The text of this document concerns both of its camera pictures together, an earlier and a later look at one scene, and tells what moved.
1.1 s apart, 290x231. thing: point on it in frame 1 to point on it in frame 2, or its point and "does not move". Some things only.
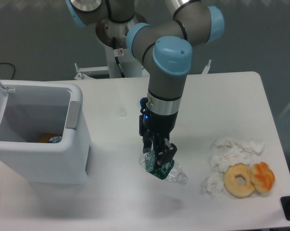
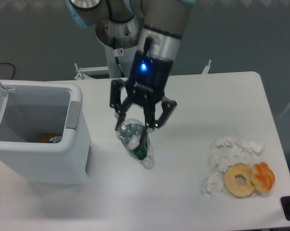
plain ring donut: [234, 189] does not move
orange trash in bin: [45, 138] does not move
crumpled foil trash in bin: [56, 139] does not move
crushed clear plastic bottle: [146, 160] to [130, 134]
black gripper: [159, 161] to [149, 76]
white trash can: [38, 127] does not move
